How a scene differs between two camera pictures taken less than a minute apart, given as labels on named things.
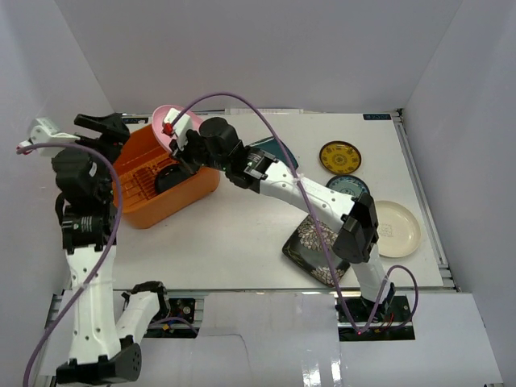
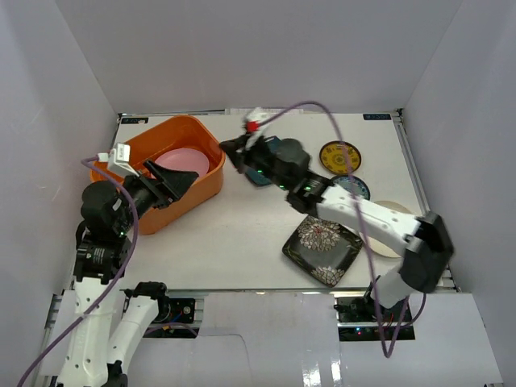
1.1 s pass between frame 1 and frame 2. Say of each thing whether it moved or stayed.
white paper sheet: stayed
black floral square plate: stayed
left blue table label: stayed
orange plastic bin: stayed
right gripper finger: moved
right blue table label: stayed
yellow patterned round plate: stayed
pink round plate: moved
